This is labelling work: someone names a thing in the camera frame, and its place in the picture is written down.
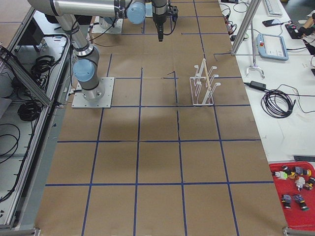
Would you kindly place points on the red parts tray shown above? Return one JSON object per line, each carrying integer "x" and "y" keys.
{"x": 295, "y": 185}

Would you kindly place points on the white wire cup rack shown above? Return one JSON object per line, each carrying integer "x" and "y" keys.
{"x": 202, "y": 85}

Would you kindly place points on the aluminium frame post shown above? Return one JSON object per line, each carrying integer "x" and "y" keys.
{"x": 254, "y": 4}

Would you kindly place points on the black power adapter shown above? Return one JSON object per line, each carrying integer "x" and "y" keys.
{"x": 258, "y": 85}

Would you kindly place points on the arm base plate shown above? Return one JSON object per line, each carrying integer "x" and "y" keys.
{"x": 107, "y": 25}
{"x": 100, "y": 97}

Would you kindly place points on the blue teach pendant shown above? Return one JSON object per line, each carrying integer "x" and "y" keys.
{"x": 271, "y": 47}

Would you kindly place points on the black smartphone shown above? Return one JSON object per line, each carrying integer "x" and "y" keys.
{"x": 272, "y": 22}

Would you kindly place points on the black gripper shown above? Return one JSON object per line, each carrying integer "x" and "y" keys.
{"x": 158, "y": 19}

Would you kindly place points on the white keyboard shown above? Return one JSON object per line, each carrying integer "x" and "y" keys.
{"x": 273, "y": 8}

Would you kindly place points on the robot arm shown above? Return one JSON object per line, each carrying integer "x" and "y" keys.
{"x": 65, "y": 11}

